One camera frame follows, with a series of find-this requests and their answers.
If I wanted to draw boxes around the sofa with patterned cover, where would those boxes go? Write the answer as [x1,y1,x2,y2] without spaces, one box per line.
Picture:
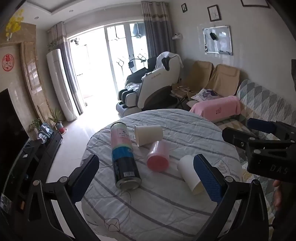
[216,79,296,209]

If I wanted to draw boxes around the potted plant in red pot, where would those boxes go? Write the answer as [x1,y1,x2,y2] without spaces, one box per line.
[47,108,67,134]

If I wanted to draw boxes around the white and black massage chair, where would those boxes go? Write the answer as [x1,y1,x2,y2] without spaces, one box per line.
[116,52,184,117]

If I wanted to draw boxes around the pink plastic cup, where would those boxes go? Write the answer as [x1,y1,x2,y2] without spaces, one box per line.
[147,140,171,172]

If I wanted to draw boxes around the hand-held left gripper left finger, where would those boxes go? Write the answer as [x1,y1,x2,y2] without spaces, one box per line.
[27,154,100,241]

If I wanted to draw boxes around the white cloth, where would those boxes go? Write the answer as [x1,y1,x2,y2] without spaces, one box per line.
[155,52,184,70]

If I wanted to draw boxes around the black television cabinet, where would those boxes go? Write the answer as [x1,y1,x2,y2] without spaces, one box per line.
[0,132,63,223]

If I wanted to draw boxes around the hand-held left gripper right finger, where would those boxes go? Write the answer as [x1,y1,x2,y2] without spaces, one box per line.
[193,153,270,241]

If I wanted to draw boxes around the black framed wall picture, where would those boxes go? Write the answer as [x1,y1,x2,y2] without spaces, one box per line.
[207,5,222,22]

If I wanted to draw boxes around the beige sofa cushion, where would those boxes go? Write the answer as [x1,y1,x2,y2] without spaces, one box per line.
[206,64,240,98]
[183,61,213,93]

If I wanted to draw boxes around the tall pink and black can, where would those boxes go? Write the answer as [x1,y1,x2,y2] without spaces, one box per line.
[110,122,142,191]

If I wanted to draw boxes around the small folding table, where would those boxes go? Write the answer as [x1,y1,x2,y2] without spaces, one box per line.
[171,83,197,110]

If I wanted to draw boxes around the small potted plant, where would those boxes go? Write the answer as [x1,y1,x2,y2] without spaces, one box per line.
[29,118,43,138]

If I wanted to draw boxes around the yellow artificial flowers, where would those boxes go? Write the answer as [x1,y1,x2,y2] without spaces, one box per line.
[5,9,25,41]

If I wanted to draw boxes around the white paper cup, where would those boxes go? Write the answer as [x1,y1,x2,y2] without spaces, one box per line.
[177,154,205,194]
[134,125,164,147]

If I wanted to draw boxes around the red paper wall decoration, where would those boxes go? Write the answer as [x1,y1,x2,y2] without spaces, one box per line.
[2,54,13,71]

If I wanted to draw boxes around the round table striped cloth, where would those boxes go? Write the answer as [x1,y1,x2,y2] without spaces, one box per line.
[80,108,250,241]

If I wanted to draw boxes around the white standing air conditioner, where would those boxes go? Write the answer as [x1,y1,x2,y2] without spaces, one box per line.
[46,49,78,122]

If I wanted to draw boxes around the large framed wall picture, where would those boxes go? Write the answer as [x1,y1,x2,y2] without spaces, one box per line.
[240,0,271,9]

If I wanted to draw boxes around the black television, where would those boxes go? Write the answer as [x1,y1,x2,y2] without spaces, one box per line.
[0,88,29,193]

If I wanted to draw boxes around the pink blanket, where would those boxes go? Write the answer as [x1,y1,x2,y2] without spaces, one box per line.
[190,96,241,123]

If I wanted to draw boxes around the purple floral pillow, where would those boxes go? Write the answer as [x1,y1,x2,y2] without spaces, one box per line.
[191,88,220,102]

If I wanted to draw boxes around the photo frame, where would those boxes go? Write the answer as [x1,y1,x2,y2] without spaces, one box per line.
[39,123,55,140]

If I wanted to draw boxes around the person's right hand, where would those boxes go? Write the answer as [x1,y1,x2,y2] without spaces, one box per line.
[272,179,282,210]

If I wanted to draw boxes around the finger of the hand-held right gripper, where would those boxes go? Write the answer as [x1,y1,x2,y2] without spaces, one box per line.
[221,127,290,149]
[246,118,296,141]

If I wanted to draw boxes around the wall whiteboard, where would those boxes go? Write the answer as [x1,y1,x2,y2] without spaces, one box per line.
[203,25,233,56]

